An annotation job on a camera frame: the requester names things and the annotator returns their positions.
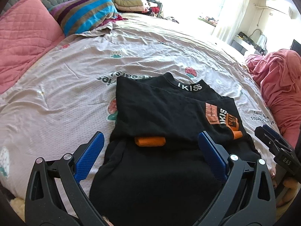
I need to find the black sweatshirt with orange patches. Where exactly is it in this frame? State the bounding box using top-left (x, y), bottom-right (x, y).
top-left (89, 73), bottom-right (260, 225)

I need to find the stack of folded clothes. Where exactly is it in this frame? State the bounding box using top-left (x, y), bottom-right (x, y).
top-left (114, 0), bottom-right (162, 17)

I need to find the person's hand on gripper handle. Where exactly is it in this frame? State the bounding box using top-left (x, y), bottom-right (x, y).
top-left (270, 165), bottom-right (300, 208)

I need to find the beige fluffy rug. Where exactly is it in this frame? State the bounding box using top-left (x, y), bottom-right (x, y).
top-left (10, 197), bottom-right (25, 222)

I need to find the crumpled pink blanket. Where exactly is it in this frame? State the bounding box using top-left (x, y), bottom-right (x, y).
top-left (245, 49), bottom-right (300, 147)

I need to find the pinkish-grey printed bed sheet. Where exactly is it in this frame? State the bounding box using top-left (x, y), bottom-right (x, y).
top-left (1, 14), bottom-right (277, 199)

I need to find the black box on floor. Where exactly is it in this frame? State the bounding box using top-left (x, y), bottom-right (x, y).
top-left (290, 39), bottom-right (301, 57)

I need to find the white side table with items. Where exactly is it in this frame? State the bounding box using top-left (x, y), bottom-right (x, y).
top-left (231, 29), bottom-right (267, 56)

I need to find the pink quilted pillow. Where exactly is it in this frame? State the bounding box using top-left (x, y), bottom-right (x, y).
top-left (1, 0), bottom-right (65, 93)

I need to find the striped colourful pillow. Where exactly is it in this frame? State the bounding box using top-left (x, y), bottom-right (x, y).
top-left (49, 0), bottom-right (118, 36)

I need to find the white wall air conditioner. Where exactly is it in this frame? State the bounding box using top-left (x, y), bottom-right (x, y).
top-left (265, 0), bottom-right (293, 17)

